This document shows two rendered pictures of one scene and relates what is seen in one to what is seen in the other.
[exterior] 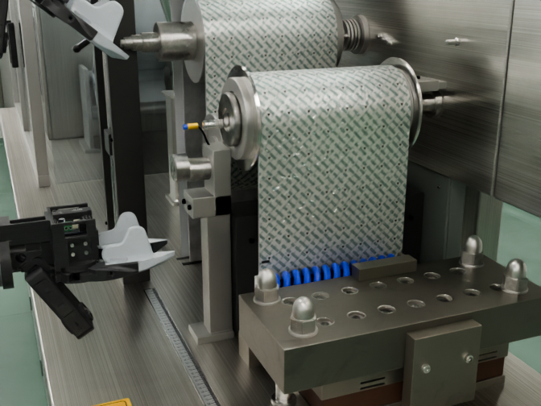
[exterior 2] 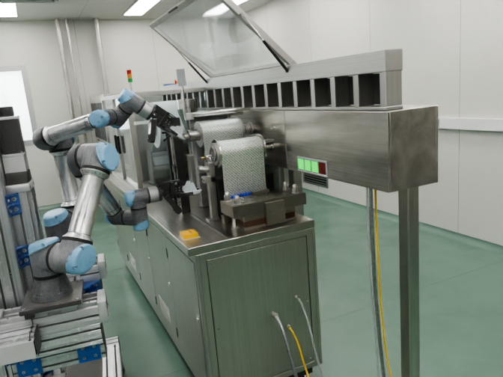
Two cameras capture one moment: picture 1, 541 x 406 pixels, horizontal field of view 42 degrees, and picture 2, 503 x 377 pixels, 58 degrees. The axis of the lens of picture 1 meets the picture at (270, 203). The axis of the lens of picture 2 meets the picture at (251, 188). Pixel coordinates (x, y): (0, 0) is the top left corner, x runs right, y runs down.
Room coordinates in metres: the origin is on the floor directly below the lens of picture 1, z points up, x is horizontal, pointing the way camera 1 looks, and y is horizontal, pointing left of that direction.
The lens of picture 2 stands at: (-1.34, -0.01, 1.56)
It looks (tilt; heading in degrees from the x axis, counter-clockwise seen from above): 12 degrees down; 357
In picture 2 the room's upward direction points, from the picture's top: 5 degrees counter-clockwise
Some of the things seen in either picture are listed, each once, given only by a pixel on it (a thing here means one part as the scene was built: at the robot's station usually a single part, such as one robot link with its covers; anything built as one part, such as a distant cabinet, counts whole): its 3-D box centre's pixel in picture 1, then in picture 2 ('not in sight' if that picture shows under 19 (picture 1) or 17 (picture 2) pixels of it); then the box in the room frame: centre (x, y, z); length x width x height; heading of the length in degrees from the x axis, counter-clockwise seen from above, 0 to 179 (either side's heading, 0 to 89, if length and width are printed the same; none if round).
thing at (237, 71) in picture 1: (241, 118); (215, 153); (0.98, 0.04, 1.25); 0.15 x 0.01 x 0.15; 22
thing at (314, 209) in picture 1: (334, 213); (245, 178); (0.97, -0.09, 1.11); 0.23 x 0.01 x 0.18; 112
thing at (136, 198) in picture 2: not in sight; (137, 197); (0.76, 0.42, 1.11); 0.11 x 0.08 x 0.09; 112
